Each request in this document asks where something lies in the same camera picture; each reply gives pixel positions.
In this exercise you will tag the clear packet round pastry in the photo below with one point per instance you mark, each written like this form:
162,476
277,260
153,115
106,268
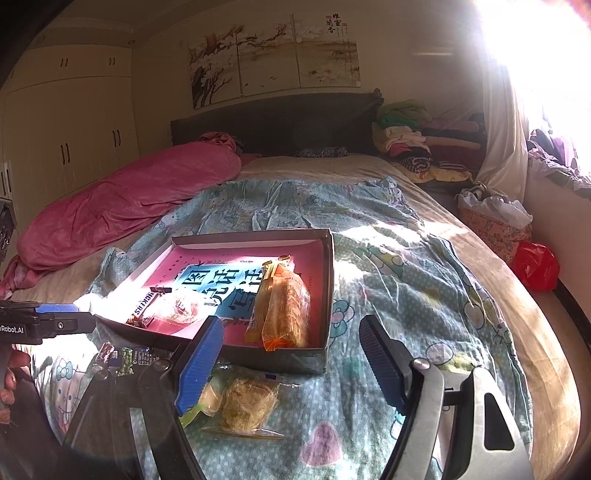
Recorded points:
180,309

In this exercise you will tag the wall painting of trees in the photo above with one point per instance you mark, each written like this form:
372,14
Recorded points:
277,60

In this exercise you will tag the clear packet brown shredded pastry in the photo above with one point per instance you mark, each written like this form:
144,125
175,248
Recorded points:
249,399

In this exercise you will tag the pink blanket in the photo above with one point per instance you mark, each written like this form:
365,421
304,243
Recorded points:
115,203

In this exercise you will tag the bed with beige sheet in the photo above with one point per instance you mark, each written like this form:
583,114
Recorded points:
531,332

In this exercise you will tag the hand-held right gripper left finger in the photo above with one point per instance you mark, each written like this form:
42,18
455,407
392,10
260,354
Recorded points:
198,364

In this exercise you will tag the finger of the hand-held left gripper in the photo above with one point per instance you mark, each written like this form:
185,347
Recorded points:
55,308
69,325

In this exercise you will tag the orange cracker packet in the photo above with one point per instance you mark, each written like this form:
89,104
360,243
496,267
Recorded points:
291,314

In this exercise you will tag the grey cardboard box pink inside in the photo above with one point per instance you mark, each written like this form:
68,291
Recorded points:
207,258

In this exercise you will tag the beige curtain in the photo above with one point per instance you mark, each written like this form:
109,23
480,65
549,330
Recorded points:
503,138

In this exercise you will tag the pile of folded clothes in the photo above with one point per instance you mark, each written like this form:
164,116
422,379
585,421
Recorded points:
411,138

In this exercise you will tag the light green snack packet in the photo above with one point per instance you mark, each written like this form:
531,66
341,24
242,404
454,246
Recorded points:
207,397

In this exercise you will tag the red plastic bag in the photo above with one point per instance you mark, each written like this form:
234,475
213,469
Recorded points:
535,265

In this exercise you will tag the floral fabric basket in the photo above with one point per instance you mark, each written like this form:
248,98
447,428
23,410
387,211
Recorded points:
494,226

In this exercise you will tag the dark headboard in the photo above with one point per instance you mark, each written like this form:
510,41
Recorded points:
277,124

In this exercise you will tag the green pea snack packet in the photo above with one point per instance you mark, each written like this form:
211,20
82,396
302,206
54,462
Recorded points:
124,357

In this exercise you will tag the long yellow-green snack packet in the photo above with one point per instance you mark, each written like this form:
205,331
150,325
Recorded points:
263,300

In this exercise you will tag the purple clothes on windowsill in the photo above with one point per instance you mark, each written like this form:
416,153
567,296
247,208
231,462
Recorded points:
558,157

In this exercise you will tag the brown chocolate bar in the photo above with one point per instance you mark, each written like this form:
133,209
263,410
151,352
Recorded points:
144,308

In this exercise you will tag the cream wardrobe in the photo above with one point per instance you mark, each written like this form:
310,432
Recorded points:
69,129

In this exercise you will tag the dark patterned pillow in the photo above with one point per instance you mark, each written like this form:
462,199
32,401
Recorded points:
323,152

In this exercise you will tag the printed cartoon cat blanket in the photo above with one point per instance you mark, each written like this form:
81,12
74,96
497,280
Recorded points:
392,286

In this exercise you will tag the person's left hand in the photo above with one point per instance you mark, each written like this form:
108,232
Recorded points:
11,364

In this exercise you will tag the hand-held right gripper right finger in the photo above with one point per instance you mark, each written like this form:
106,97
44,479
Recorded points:
381,364

